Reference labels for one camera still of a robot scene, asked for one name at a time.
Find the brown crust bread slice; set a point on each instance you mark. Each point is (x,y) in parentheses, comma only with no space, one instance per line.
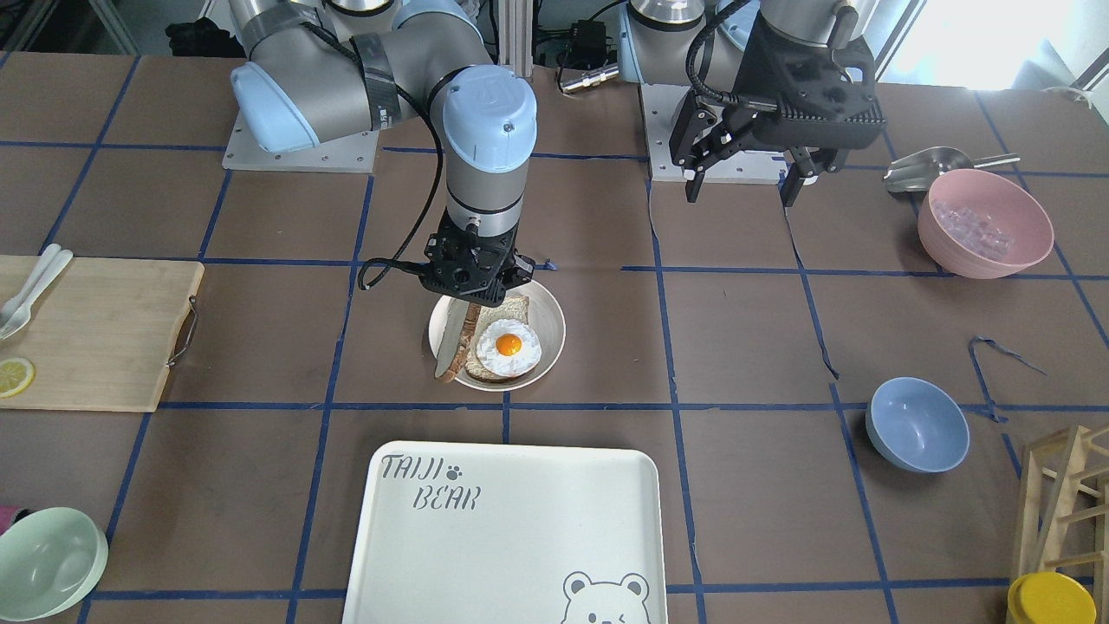
(459,330)

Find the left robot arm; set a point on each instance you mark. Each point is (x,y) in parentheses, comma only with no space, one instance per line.
(644,55)

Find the wooden cup rack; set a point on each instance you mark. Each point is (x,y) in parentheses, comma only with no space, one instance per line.
(1063,484)

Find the pink cloth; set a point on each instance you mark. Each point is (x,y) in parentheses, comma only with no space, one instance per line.
(10,515)

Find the cream bear tray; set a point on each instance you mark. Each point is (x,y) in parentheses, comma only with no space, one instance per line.
(508,533)

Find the yellow mug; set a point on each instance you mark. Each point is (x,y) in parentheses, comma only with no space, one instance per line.
(1049,597)

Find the wooden cutting board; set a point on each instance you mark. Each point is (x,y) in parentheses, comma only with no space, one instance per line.
(102,336)

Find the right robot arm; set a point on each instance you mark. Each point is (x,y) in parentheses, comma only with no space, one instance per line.
(319,71)

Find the pink bowl with ice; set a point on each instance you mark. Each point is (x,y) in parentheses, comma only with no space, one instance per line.
(979,225)

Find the light green bowl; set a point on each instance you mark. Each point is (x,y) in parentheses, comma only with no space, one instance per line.
(50,561)

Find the bread slice under egg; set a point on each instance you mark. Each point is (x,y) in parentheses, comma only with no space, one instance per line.
(513,307)

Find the fried egg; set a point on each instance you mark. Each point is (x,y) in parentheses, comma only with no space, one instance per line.
(506,349)

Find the aluminium frame post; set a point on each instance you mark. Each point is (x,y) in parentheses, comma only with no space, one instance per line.
(515,29)

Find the lemon slice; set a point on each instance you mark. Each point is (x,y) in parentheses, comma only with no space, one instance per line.
(17,375)

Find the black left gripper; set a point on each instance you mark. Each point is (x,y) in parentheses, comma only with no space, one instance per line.
(750,62)

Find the white plastic spoon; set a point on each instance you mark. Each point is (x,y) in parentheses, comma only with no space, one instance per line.
(16,312)

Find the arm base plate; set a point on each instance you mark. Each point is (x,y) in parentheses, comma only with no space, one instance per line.
(353,154)
(660,104)

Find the white round plate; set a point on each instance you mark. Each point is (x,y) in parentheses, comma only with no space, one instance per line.
(544,316)

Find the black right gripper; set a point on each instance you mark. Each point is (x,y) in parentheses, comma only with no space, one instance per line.
(522,267)

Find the blue bowl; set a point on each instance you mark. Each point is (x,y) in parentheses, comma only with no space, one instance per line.
(917,426)

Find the metal scoop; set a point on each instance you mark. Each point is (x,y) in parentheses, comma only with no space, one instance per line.
(916,172)

